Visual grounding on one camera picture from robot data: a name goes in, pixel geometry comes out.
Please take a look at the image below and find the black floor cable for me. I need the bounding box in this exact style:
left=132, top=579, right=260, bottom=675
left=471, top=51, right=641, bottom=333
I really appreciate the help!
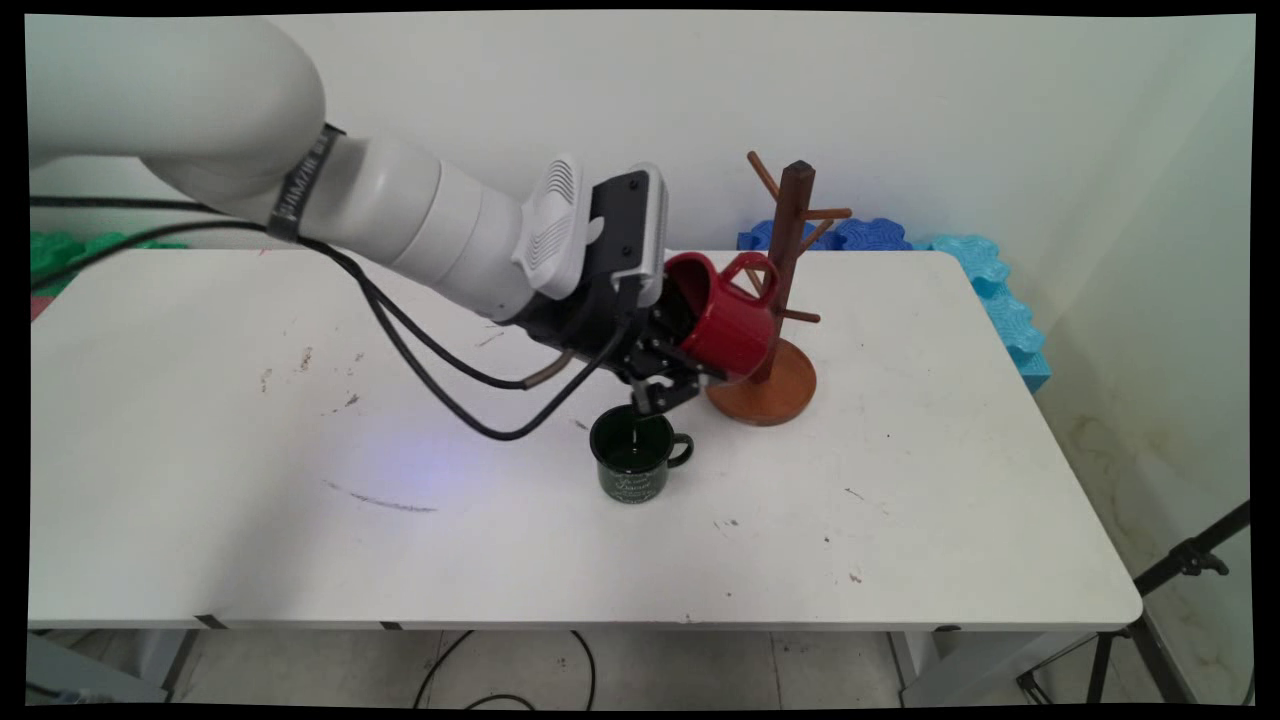
left=413, top=630, right=598, bottom=711

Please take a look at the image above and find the red mug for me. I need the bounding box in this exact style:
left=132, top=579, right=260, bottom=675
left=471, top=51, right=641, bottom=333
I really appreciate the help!
left=663, top=252, right=782, bottom=380

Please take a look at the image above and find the black tripod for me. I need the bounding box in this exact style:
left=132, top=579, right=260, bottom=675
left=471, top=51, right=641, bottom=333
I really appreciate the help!
left=1017, top=500, right=1252, bottom=706

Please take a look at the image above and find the dark blue foam mat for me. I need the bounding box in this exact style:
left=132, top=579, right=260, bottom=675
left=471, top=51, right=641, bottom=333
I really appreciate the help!
left=737, top=218, right=916, bottom=253

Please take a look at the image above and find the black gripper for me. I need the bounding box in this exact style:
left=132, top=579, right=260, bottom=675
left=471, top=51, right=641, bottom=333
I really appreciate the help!
left=514, top=270, right=728, bottom=418

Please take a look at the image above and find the brown wooden mug tree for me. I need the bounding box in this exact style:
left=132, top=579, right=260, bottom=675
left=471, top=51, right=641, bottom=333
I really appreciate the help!
left=705, top=152, right=854, bottom=428

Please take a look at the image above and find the green foam mat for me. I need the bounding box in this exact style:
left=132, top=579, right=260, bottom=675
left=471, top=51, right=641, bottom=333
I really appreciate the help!
left=30, top=230, right=191, bottom=298

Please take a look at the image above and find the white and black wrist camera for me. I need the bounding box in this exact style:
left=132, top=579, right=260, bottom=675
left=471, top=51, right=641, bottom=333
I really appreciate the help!
left=589, top=163, right=669, bottom=309

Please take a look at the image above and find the light blue foam mat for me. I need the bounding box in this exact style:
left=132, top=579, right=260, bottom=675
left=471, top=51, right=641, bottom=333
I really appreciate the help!
left=910, top=233, right=1052, bottom=393

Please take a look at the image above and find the dark green mug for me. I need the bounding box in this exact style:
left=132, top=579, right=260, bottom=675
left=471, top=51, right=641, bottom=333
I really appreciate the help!
left=589, top=404, right=695, bottom=505

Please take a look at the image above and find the black velcro strap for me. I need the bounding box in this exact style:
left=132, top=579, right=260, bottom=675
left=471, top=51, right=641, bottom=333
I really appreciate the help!
left=264, top=124, right=347, bottom=242

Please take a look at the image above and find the grey table leg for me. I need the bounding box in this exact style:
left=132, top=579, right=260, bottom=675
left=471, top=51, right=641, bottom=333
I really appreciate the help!
left=28, top=628, right=201, bottom=703
left=890, top=630, right=1101, bottom=707

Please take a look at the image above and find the black camera cable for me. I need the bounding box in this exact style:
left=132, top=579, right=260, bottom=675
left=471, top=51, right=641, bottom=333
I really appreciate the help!
left=30, top=220, right=641, bottom=442

